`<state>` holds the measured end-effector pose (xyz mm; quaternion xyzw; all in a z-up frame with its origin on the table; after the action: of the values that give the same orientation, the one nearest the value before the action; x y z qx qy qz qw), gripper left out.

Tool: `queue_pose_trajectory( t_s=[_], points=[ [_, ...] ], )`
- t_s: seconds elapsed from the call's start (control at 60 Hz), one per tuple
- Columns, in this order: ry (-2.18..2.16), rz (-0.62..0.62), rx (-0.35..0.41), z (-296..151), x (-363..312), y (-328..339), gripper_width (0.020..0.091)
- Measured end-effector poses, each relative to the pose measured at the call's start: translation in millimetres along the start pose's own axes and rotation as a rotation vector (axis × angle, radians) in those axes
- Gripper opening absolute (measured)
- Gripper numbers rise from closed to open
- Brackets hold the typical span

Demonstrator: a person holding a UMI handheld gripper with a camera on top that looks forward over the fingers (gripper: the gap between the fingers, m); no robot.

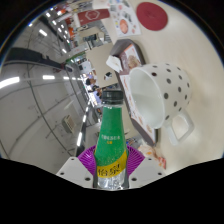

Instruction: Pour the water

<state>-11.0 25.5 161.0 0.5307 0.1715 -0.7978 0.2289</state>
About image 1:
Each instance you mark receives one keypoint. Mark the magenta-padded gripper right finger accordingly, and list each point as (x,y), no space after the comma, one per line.
(146,170)

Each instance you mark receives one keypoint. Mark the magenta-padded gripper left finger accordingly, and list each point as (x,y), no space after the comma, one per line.
(75,170)

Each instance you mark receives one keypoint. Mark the green-labelled clear drink bottle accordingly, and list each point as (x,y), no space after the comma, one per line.
(110,140)

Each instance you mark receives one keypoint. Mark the ceiling air conditioner unit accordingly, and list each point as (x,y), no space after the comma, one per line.
(69,124)

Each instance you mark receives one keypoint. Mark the white mug with dark dots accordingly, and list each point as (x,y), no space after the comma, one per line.
(173,90)

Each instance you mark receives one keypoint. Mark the person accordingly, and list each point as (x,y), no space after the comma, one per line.
(90,82)

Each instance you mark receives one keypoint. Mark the dark tray with printed liner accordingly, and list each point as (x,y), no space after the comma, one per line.
(128,63)

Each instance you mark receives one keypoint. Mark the group of ceiling lights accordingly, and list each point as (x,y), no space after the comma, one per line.
(9,82)

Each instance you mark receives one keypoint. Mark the crumpled white napkin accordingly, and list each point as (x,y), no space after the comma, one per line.
(113,63)

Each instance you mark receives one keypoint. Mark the printed paper leaflet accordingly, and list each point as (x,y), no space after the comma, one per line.
(125,20)

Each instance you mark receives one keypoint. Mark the flat round red coaster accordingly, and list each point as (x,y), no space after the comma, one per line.
(151,16)

